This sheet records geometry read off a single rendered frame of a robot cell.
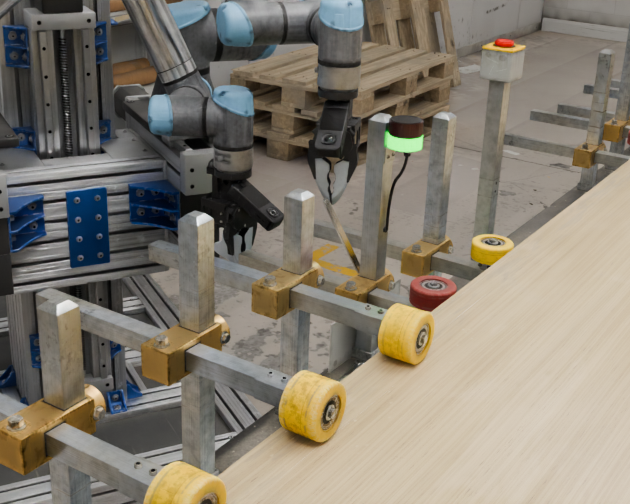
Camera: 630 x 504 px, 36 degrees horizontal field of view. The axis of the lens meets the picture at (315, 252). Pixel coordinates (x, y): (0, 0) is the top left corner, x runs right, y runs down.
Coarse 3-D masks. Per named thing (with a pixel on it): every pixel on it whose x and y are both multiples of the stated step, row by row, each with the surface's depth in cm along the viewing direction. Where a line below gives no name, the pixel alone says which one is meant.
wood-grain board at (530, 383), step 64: (512, 256) 184; (576, 256) 186; (448, 320) 159; (512, 320) 160; (576, 320) 160; (384, 384) 139; (448, 384) 140; (512, 384) 141; (576, 384) 141; (256, 448) 124; (320, 448) 124; (384, 448) 125; (448, 448) 125; (512, 448) 126; (576, 448) 126
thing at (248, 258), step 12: (252, 252) 192; (240, 264) 192; (252, 264) 190; (264, 264) 188; (276, 264) 187; (324, 276) 183; (336, 276) 183; (324, 288) 182; (372, 300) 176; (384, 300) 175; (396, 300) 174; (408, 300) 174
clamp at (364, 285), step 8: (352, 280) 179; (360, 280) 179; (368, 280) 179; (376, 280) 179; (384, 280) 181; (392, 280) 184; (336, 288) 176; (344, 288) 176; (360, 288) 176; (368, 288) 176; (384, 288) 182; (392, 288) 183; (344, 296) 175; (352, 296) 174; (360, 296) 174
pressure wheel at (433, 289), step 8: (416, 280) 171; (424, 280) 172; (432, 280) 172; (440, 280) 172; (448, 280) 172; (416, 288) 168; (424, 288) 168; (432, 288) 169; (440, 288) 169; (448, 288) 169; (456, 288) 169; (416, 296) 168; (424, 296) 167; (432, 296) 166; (440, 296) 166; (448, 296) 167; (416, 304) 168; (424, 304) 167; (432, 304) 167; (440, 304) 167
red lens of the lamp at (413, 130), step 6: (390, 120) 167; (390, 126) 167; (396, 126) 166; (402, 126) 165; (408, 126) 165; (414, 126) 165; (420, 126) 166; (390, 132) 167; (396, 132) 166; (402, 132) 165; (408, 132) 165; (414, 132) 166; (420, 132) 166
